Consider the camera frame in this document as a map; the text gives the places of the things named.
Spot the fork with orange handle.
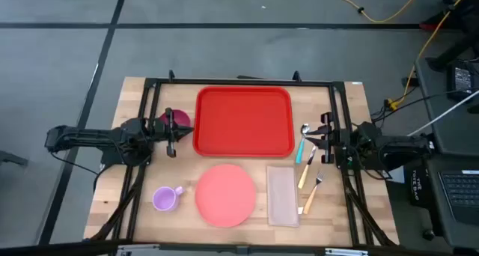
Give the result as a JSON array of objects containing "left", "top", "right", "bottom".
[{"left": 302, "top": 170, "right": 326, "bottom": 216}]

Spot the black aluminium table frame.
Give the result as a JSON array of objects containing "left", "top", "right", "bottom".
[{"left": 84, "top": 69, "right": 400, "bottom": 256}]

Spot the red plastic tray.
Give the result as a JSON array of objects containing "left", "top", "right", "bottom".
[{"left": 192, "top": 85, "right": 296, "bottom": 159}]

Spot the grey side table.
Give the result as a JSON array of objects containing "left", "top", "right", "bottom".
[{"left": 413, "top": 57, "right": 479, "bottom": 249}]

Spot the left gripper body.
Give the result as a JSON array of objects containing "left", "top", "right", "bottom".
[{"left": 149, "top": 107, "right": 177, "bottom": 159}]

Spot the yellow extension cable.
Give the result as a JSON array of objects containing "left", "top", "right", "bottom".
[
  {"left": 387, "top": 0, "right": 479, "bottom": 111},
  {"left": 310, "top": 0, "right": 424, "bottom": 24}
]

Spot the black tote bag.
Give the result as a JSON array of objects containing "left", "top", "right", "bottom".
[{"left": 403, "top": 165, "right": 431, "bottom": 208}]

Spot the lilac plastic mug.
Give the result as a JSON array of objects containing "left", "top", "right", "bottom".
[{"left": 152, "top": 185, "right": 186, "bottom": 213}]

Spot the knife with pale yellow handle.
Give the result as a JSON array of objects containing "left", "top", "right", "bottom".
[{"left": 297, "top": 144, "right": 318, "bottom": 190}]

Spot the black cable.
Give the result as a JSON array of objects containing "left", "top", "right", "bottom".
[{"left": 370, "top": 85, "right": 479, "bottom": 123}]

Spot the dark metal stand foot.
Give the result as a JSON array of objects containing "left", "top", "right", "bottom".
[{"left": 0, "top": 150, "right": 29, "bottom": 167}]

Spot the person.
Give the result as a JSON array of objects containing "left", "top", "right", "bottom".
[{"left": 418, "top": 0, "right": 479, "bottom": 73}]

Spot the beige cloth napkin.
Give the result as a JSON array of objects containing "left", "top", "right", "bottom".
[{"left": 266, "top": 165, "right": 303, "bottom": 228}]

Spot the black power brick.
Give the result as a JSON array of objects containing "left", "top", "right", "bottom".
[{"left": 447, "top": 61, "right": 479, "bottom": 103}]

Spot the dark laptop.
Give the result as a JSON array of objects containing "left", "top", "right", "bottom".
[{"left": 437, "top": 168, "right": 479, "bottom": 227}]

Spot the white cable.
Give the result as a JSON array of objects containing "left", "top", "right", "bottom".
[{"left": 406, "top": 97, "right": 479, "bottom": 137}]

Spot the salmon pink round plate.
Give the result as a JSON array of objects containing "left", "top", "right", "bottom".
[{"left": 194, "top": 163, "right": 257, "bottom": 228}]

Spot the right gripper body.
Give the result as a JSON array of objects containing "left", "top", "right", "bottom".
[{"left": 320, "top": 112, "right": 351, "bottom": 165}]

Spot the spoon with teal handle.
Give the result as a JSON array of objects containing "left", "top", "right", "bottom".
[{"left": 295, "top": 123, "right": 311, "bottom": 165}]

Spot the magenta plastic bowl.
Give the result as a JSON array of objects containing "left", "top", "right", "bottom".
[{"left": 159, "top": 109, "right": 192, "bottom": 132}]

